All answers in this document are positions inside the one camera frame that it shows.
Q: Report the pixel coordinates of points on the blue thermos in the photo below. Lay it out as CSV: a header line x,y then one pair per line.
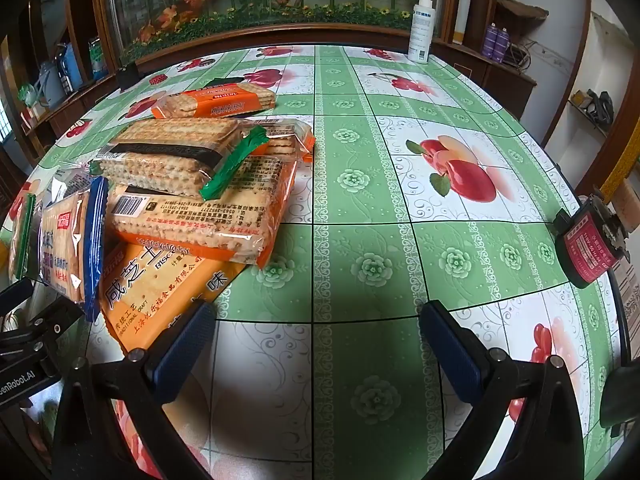
x,y
68,67

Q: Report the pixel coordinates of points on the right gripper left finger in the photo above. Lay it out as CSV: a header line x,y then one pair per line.
x,y
88,442

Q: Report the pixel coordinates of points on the dark green sachet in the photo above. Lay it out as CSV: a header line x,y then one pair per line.
x,y
216,82

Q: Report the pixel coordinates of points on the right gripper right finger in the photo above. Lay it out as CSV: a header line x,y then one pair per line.
x,y
546,442

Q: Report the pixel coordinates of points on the small orange cracker pack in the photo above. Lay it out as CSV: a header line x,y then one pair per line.
x,y
226,100

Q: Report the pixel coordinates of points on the wooden sideboard cabinet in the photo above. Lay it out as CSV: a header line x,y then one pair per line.
x,y
54,123

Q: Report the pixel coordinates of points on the white spray bottle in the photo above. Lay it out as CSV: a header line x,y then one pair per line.
x,y
421,32

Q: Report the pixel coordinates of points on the green-end sesame cracker pack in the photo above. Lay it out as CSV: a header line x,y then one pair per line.
x,y
192,157

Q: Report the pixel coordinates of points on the purple bottles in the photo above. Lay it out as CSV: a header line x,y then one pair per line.
x,y
495,43

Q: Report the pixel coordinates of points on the orange salty cheese biscuit pack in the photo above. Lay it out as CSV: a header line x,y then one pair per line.
x,y
144,290

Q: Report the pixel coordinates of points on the small black table object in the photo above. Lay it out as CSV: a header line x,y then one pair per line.
x,y
127,76

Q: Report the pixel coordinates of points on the blue Hokkaido cracker pack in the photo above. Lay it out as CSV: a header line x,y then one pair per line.
x,y
71,246

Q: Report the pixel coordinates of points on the red black round device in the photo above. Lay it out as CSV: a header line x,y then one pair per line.
x,y
589,242

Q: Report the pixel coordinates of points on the grey kettle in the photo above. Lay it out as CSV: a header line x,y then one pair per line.
x,y
50,92

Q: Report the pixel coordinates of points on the large orange cracker pack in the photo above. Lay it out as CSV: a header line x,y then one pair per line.
x,y
240,227

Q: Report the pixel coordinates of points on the round green-label biscuit pack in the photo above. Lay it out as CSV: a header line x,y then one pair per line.
x,y
23,253

